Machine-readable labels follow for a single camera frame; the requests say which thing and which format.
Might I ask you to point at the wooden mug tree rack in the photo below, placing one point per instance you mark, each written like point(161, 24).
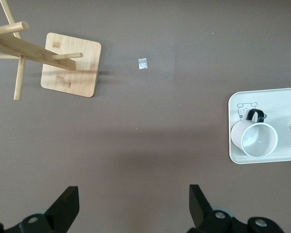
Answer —
point(85, 80)

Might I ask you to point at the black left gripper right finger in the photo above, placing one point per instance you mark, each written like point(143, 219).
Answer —
point(201, 213)

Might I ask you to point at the cream rabbit print tray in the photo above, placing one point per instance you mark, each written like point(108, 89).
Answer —
point(279, 102)

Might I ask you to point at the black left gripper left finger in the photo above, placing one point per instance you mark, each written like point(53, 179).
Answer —
point(60, 213)

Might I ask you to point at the small clear tape piece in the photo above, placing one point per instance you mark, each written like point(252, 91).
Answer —
point(142, 63)

